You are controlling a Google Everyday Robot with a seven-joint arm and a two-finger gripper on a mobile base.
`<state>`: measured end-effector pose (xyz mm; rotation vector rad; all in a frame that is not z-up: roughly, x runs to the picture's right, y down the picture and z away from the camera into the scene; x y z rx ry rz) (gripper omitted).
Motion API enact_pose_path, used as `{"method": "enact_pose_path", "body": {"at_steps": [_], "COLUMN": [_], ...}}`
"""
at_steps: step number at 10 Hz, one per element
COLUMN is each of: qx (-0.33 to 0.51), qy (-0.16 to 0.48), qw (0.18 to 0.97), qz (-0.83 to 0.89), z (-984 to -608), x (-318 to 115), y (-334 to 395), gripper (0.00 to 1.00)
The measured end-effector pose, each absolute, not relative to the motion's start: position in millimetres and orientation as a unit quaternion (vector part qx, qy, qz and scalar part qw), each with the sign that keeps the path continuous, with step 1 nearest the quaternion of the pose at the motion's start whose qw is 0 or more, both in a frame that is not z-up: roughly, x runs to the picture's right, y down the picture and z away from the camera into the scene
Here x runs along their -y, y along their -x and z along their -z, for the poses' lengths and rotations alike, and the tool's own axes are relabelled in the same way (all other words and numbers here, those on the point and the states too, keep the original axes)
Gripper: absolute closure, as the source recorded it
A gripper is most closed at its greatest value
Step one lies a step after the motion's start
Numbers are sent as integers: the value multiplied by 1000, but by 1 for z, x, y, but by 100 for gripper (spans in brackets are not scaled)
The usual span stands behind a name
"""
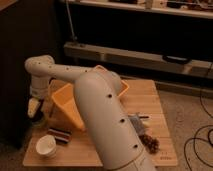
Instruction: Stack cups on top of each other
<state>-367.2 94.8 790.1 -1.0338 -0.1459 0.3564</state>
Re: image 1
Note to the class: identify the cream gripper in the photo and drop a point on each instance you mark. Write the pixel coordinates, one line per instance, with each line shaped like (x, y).
(34, 108)

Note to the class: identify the green plastic cup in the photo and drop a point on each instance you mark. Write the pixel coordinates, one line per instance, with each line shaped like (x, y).
(39, 122)

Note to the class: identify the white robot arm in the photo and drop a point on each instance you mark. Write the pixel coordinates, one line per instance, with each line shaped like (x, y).
(114, 137)

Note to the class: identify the yellow plastic bin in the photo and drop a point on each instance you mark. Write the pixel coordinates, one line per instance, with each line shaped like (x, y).
(65, 103)

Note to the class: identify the striped dark block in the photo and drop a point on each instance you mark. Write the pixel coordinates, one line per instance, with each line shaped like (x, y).
(62, 136)

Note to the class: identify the white cup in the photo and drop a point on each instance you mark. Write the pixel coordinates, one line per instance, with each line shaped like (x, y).
(46, 146)

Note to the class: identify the metal pole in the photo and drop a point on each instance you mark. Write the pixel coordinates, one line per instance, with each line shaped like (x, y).
(73, 36)

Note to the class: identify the brown grape bunch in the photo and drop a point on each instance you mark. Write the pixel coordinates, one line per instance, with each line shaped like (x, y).
(151, 144)

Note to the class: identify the black object on shelf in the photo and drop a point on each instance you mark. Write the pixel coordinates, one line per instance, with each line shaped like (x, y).
(181, 61)

